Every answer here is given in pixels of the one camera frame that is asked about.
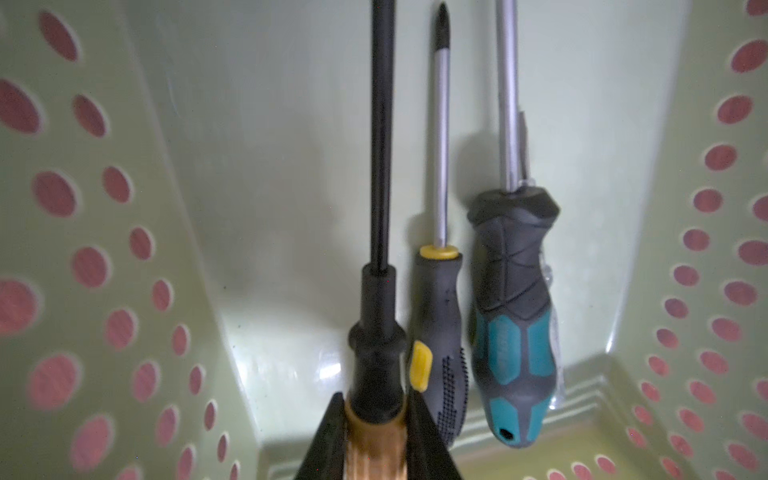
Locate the teal and grey screwdriver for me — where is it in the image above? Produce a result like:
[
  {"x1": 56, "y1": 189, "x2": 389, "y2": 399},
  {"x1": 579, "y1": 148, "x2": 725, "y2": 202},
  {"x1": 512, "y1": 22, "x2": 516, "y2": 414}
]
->
[{"x1": 468, "y1": 1, "x2": 560, "y2": 449}]

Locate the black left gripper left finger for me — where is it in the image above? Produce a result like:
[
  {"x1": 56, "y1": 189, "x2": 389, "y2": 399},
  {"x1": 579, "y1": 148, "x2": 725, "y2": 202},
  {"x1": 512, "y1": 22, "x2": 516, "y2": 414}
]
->
[{"x1": 294, "y1": 392, "x2": 347, "y2": 480}]

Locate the light green perforated plastic bin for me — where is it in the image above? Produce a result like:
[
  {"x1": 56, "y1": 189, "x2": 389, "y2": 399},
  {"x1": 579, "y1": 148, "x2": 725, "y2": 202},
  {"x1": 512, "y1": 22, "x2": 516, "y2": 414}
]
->
[{"x1": 1, "y1": 1, "x2": 767, "y2": 479}]

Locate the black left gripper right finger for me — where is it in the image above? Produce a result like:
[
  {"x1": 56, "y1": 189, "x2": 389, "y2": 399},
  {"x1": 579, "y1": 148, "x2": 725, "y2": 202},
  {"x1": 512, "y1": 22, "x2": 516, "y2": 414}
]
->
[{"x1": 406, "y1": 389, "x2": 462, "y2": 480}]

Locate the black yellow screwdriver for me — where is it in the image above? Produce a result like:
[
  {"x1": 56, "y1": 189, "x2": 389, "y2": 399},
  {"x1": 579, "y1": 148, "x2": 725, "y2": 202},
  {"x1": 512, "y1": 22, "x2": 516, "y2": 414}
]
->
[{"x1": 408, "y1": 2, "x2": 468, "y2": 447}]

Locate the orange handled screwdriver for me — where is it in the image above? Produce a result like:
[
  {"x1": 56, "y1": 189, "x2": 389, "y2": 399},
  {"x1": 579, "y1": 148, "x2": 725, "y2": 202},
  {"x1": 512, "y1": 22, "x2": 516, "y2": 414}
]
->
[{"x1": 345, "y1": 1, "x2": 407, "y2": 479}]

